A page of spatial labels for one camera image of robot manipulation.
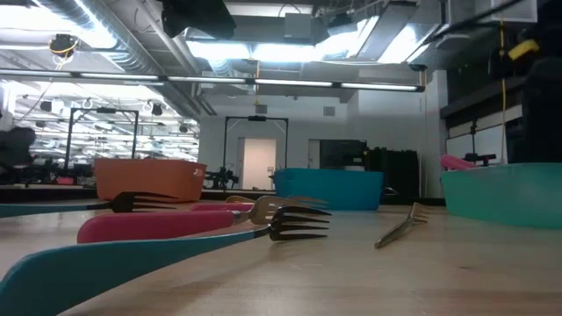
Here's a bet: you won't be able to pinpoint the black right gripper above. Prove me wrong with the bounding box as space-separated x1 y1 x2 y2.
522 56 562 164

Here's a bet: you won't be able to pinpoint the red-handled silver fork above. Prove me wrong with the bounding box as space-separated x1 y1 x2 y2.
76 195 293 245
440 154 479 172

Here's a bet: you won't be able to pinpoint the blue plastic bin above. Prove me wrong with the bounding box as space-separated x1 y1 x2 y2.
272 167 385 212

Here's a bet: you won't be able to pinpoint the blue-handled black fork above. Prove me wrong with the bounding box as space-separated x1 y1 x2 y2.
0 205 333 316
0 190 179 219

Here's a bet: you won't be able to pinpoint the teal green plastic bin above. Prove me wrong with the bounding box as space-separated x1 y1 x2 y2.
440 162 562 231

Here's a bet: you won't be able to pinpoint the black cabinet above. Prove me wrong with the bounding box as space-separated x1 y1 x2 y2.
319 139 421 198

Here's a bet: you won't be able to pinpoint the loose utensils on table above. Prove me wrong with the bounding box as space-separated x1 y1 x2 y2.
373 201 430 250

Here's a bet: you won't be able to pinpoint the grey ceiling box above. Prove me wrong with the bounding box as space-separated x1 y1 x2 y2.
283 11 313 44

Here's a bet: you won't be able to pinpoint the bright ceiling light panel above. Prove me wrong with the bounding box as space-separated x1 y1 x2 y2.
186 39 352 62

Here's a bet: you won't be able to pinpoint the white door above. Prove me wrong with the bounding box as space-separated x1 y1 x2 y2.
239 137 277 191

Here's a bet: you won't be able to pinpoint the orange plastic bin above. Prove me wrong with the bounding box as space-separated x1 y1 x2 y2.
93 157 208 204

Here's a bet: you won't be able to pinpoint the person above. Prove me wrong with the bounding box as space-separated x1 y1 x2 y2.
0 126 37 170

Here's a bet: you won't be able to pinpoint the yellow cable tag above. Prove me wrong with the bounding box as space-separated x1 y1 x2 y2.
508 38 540 61

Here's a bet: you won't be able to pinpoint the white wall panel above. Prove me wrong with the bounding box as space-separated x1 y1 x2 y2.
445 125 510 162

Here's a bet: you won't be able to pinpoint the black camera stand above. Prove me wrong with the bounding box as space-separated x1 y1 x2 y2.
463 118 497 166

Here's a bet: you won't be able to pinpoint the black gantry frame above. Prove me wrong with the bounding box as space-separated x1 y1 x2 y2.
222 115 290 170
64 107 140 172

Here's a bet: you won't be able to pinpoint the silver ceiling duct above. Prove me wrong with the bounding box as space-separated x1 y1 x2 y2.
37 0 203 119

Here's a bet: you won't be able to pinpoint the yellow black cable reel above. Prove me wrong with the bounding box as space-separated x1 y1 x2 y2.
47 33 80 58

